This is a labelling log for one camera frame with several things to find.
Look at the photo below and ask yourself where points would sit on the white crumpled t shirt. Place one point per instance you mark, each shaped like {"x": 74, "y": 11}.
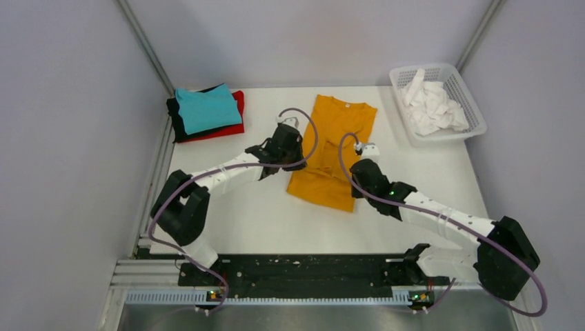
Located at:
{"x": 429, "y": 108}

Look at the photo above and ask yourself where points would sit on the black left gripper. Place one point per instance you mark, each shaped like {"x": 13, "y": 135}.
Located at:
{"x": 297, "y": 145}

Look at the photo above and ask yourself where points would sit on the teal folded t shirt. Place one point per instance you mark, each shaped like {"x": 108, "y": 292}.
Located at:
{"x": 202, "y": 111}

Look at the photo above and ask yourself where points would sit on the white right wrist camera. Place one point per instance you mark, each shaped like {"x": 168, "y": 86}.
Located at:
{"x": 367, "y": 151}

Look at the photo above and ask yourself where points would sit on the white slotted cable duct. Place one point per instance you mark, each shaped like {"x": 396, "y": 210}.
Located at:
{"x": 202, "y": 297}

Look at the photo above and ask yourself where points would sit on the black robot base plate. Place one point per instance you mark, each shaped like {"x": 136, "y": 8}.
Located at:
{"x": 303, "y": 276}

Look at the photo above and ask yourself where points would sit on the right aluminium frame post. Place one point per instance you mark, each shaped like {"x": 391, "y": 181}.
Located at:
{"x": 491, "y": 13}

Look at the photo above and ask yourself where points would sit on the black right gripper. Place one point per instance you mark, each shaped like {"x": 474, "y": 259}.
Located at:
{"x": 357, "y": 192}

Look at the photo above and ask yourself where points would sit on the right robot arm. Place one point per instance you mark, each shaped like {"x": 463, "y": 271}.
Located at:
{"x": 485, "y": 251}

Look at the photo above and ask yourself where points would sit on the black folded t shirt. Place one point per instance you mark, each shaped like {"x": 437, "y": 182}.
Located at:
{"x": 176, "y": 119}

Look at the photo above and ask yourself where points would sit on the left aluminium frame post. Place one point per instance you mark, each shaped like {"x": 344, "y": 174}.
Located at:
{"x": 145, "y": 44}

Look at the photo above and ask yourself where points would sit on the white plastic laundry basket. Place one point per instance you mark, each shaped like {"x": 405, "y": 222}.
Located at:
{"x": 456, "y": 90}

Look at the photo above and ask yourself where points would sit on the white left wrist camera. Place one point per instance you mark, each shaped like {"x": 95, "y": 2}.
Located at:
{"x": 289, "y": 121}

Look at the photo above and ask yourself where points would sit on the aluminium frame post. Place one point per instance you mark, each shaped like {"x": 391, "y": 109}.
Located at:
{"x": 145, "y": 44}
{"x": 491, "y": 13}

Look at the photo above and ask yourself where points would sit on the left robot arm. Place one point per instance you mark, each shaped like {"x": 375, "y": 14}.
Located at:
{"x": 180, "y": 211}

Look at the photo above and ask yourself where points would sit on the red folded t shirt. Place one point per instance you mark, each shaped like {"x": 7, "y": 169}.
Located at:
{"x": 231, "y": 125}

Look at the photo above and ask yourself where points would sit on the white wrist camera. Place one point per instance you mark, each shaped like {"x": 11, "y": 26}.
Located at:
{"x": 367, "y": 151}
{"x": 289, "y": 121}

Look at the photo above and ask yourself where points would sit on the orange t shirt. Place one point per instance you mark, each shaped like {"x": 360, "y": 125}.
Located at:
{"x": 323, "y": 181}

